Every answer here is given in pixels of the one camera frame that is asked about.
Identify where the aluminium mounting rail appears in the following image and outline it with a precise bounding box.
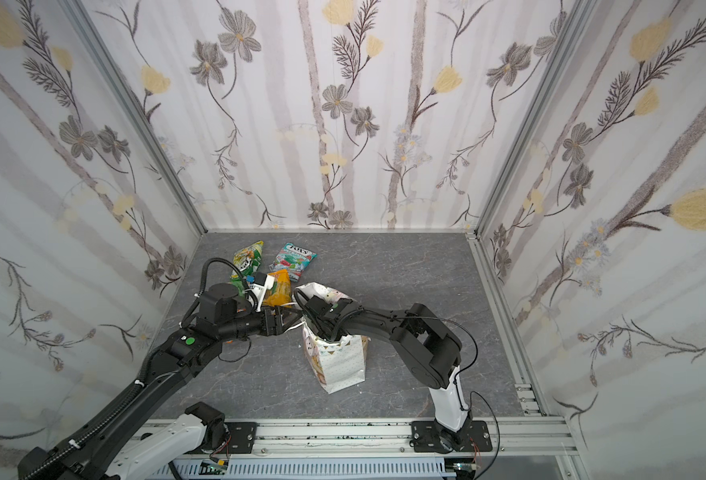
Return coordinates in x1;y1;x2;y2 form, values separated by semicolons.
136;417;579;460

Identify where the teal Fox's candy bag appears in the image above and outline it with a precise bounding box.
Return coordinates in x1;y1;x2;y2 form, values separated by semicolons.
269;243;317;282

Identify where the orange snack packet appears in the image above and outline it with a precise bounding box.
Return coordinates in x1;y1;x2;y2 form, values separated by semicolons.
263;269;292;306

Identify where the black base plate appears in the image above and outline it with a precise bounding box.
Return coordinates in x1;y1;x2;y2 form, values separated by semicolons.
410;420;494;454
201;421;258;456

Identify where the patterned white paper bag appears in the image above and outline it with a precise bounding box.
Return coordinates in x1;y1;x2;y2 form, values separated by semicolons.
301;316;369;394

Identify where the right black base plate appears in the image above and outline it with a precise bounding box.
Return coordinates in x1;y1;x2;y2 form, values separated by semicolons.
410;420;494;454

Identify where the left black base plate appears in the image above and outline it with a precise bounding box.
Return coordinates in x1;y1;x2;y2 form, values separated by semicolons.
201;421;258;456

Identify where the green yellow Fox's candy bag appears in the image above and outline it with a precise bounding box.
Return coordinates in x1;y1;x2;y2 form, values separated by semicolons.
230;241;264;294

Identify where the white slotted cable duct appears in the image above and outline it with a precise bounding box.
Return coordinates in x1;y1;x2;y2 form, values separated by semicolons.
149;458;456;479

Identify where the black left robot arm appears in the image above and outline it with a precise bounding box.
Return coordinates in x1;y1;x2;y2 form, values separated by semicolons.
18;257;302;479

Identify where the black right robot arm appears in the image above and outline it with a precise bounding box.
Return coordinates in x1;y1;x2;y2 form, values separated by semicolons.
295;289;473;453

